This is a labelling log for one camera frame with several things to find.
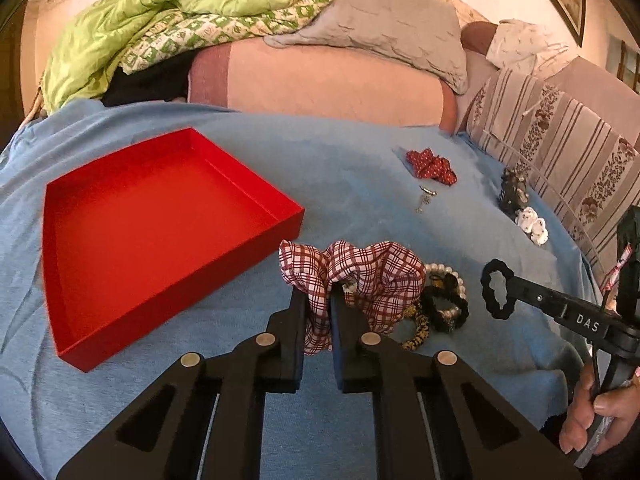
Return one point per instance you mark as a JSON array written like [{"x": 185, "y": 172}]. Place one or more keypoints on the red polka dot bow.
[{"x": 427, "y": 165}]

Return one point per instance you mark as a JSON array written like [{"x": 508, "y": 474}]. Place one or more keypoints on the pink bolster cushion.
[{"x": 252, "y": 77}]

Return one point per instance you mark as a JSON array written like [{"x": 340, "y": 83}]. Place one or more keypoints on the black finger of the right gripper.
[{"x": 550, "y": 301}]

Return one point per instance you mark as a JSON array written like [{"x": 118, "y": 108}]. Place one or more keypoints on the grey pillow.
[{"x": 425, "y": 34}]

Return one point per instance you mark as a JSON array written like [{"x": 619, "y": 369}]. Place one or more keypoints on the green quilted comforter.
[{"x": 133, "y": 35}]

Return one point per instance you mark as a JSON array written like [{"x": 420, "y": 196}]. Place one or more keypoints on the red plaid scrunchie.
[{"x": 380, "y": 280}]

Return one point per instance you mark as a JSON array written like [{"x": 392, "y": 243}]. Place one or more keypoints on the small silver key charm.
[{"x": 426, "y": 197}]

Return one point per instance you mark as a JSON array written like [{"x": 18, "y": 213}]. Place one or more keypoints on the white patterned cloth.
[{"x": 528, "y": 49}]

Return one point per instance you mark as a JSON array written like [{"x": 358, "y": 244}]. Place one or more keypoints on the blue bed blanket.
[{"x": 354, "y": 183}]

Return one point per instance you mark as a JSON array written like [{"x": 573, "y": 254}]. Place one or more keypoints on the striped floral pillow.
[{"x": 574, "y": 160}]

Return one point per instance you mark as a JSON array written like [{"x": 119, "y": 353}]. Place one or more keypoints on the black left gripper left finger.
[{"x": 202, "y": 418}]

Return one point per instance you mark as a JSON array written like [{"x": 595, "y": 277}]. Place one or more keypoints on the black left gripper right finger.
[{"x": 434, "y": 416}]

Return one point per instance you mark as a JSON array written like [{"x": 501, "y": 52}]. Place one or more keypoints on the black garment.
[{"x": 164, "y": 81}]

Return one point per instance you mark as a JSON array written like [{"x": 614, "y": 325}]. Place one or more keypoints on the person's right hand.
[{"x": 621, "y": 404}]

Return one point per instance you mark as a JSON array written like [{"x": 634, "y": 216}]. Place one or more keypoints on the white flower hair clip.
[{"x": 533, "y": 225}]

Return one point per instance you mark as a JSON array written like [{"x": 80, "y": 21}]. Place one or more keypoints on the red tray box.
[{"x": 139, "y": 235}]

